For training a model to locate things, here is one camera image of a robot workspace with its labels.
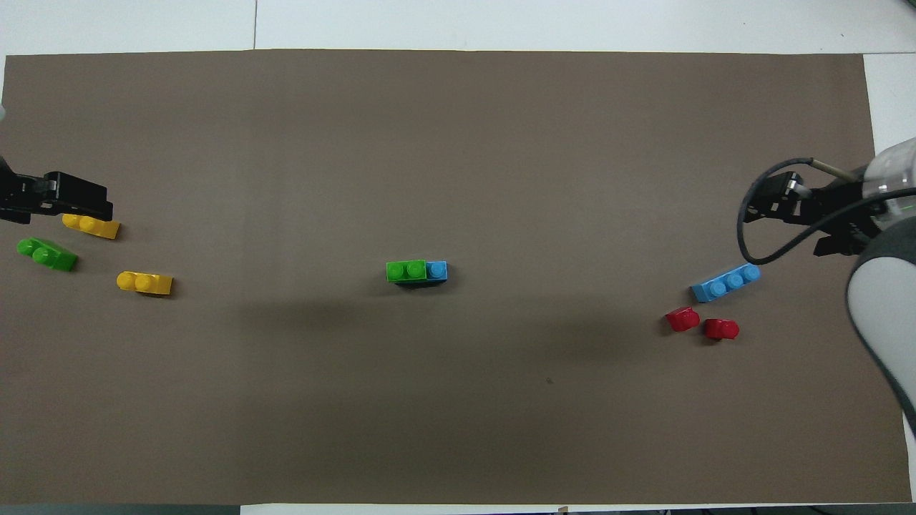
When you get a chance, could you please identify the yellow two-stud toy block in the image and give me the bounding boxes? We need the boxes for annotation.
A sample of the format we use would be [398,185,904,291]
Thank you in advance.
[62,213,121,240]
[117,270,174,296]

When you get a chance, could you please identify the blue three-stud toy block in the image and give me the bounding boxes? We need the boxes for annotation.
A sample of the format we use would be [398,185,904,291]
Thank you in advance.
[690,263,762,304]
[391,260,449,287]

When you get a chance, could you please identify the brown table mat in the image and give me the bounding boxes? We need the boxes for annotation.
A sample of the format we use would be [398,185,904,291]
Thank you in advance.
[0,49,914,506]

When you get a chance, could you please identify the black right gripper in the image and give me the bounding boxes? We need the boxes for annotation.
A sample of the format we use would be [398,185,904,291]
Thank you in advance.
[746,172,887,257]

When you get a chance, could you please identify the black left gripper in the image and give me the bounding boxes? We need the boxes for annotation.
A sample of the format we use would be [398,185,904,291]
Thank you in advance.
[0,159,114,224]

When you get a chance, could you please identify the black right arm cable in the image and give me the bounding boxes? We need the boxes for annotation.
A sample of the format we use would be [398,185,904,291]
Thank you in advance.
[736,157,892,266]

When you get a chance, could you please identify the green two-stud toy block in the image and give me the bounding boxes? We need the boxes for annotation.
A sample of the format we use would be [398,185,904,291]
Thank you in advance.
[16,237,79,273]
[386,259,429,284]

